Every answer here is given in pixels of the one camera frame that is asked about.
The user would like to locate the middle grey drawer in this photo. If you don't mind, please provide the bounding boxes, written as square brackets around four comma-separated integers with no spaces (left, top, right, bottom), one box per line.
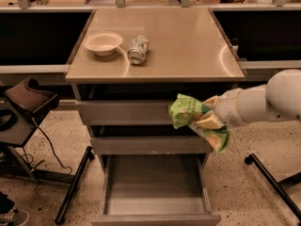
[90,136,213,155]

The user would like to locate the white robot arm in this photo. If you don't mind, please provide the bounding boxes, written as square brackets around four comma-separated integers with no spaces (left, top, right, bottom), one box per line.
[193,69,301,129]

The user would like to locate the top grey drawer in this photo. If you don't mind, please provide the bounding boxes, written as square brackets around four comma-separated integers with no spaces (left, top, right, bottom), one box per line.
[76,100,173,125]

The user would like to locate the grey drawer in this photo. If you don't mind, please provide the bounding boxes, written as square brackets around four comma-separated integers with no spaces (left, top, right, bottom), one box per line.
[90,136,213,155]
[76,100,173,125]
[91,154,221,226]

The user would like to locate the grey drawer cabinet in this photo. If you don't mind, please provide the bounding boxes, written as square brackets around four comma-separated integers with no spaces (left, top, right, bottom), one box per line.
[64,7,246,226]

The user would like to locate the black side stand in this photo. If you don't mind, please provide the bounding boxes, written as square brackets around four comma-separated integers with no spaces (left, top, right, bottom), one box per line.
[0,94,95,226]

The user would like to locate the bottom grey drawer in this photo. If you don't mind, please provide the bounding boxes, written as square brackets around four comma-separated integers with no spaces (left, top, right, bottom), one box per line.
[91,154,221,226]

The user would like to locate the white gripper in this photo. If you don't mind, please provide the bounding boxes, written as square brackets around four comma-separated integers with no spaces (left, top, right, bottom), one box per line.
[195,89,247,129]

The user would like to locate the green rice chip bag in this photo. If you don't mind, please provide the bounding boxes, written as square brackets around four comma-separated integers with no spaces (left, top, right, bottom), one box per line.
[168,93,230,153]

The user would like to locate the crushed soda can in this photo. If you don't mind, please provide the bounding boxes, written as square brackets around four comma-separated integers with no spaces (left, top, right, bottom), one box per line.
[127,35,150,65]

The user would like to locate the sneaker shoe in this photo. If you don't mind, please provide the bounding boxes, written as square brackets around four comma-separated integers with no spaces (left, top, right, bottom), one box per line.
[0,209,29,226]

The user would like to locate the black headset cradle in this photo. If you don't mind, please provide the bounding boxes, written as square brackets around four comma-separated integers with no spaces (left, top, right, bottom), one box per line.
[5,76,59,123]

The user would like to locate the black stand leg right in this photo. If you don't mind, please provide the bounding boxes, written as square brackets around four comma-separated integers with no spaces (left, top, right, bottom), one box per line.
[245,153,301,226]

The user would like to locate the black cable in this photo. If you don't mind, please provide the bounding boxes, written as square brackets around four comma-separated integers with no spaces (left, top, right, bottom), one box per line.
[19,122,73,174]

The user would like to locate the white paper bowl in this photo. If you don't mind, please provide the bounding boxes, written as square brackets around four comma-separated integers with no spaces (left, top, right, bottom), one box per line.
[84,32,123,57]

